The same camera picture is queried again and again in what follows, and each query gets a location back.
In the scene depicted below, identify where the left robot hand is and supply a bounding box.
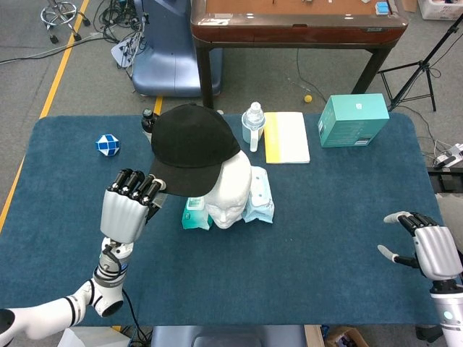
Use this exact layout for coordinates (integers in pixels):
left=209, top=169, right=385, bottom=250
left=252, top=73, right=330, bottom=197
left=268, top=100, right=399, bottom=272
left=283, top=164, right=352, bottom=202
left=99, top=168, right=168, bottom=244

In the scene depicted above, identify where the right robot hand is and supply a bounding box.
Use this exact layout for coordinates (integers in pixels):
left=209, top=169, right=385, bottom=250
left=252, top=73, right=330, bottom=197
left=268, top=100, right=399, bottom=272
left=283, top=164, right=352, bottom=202
left=377, top=211, right=463, bottom=281

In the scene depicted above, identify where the black baseball cap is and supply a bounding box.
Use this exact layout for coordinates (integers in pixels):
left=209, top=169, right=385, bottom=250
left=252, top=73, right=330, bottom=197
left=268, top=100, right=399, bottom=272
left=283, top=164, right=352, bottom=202
left=148, top=103, right=242, bottom=197

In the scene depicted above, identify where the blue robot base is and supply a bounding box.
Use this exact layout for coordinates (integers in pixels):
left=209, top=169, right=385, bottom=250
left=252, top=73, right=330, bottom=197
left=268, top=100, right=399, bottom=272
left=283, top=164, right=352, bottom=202
left=132, top=0, right=224, bottom=98

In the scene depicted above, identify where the white foam mannequin head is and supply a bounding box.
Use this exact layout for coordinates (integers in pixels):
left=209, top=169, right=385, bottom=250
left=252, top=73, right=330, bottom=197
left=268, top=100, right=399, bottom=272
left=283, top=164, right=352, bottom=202
left=204, top=150, right=253, bottom=230

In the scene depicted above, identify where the blue white snake puzzle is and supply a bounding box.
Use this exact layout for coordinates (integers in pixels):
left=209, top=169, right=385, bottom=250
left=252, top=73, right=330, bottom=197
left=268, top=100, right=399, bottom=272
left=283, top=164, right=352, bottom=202
left=95, top=134, right=122, bottom=157

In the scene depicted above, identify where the green wet wipes pack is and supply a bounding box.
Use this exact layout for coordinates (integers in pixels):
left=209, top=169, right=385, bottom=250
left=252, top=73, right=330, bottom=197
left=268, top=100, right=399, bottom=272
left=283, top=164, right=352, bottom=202
left=181, top=197, right=211, bottom=231

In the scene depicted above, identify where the brown tea bottle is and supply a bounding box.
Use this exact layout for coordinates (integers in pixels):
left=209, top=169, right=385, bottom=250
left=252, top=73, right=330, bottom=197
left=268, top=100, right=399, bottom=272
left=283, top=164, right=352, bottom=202
left=140, top=108, right=161, bottom=144

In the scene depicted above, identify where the white power strip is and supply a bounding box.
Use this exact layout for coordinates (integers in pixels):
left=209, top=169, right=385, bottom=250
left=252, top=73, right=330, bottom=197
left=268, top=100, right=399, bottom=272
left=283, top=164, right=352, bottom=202
left=433, top=142, right=463, bottom=171

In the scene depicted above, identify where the brown cardboard box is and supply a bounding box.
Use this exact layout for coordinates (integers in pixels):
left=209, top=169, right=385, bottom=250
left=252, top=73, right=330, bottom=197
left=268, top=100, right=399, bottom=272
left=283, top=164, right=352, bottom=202
left=324, top=326, right=370, bottom=347

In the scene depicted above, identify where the light blue wet wipes pack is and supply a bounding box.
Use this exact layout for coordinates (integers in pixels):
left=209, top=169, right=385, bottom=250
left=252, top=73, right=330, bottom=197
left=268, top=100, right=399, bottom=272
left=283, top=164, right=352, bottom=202
left=242, top=166, right=275, bottom=224

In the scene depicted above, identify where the blue table mat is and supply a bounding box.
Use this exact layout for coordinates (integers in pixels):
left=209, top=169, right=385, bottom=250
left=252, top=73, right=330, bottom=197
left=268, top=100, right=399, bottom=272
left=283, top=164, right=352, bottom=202
left=0, top=112, right=444, bottom=328

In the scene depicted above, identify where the teal cardboard box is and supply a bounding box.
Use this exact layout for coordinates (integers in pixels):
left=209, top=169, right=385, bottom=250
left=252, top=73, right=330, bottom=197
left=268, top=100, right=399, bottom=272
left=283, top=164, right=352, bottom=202
left=317, top=93, right=391, bottom=148

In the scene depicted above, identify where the grey robot torso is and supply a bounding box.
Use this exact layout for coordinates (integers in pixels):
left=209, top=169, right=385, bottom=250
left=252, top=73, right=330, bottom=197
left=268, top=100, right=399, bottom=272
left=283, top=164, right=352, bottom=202
left=150, top=325, right=307, bottom=347

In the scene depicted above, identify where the clear water bottle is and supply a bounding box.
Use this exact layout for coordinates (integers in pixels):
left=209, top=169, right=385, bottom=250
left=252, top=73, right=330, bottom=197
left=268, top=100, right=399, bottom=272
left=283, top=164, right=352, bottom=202
left=242, top=102, right=266, bottom=130

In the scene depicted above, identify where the black tripod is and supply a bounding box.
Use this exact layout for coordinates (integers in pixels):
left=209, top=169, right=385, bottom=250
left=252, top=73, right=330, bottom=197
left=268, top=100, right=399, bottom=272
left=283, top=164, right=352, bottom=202
left=378, top=14, right=463, bottom=113

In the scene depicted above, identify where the yellow white notebook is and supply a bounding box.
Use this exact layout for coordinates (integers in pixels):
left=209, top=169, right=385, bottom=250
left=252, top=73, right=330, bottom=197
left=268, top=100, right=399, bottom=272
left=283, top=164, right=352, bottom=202
left=263, top=111, right=311, bottom=165

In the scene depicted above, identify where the black swivel stool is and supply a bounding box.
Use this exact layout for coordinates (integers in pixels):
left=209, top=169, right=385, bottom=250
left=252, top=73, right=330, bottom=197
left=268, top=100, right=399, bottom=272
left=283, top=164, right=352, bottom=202
left=40, top=0, right=91, bottom=43

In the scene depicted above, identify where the brown mahjong table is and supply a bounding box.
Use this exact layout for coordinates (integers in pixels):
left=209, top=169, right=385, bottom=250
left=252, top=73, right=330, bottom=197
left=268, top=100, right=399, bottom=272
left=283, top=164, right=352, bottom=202
left=190, top=0, right=409, bottom=109

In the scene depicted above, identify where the black cable bundle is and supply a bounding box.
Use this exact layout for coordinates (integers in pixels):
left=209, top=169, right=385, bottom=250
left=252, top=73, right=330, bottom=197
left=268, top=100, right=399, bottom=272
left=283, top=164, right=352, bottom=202
left=94, top=0, right=150, bottom=72

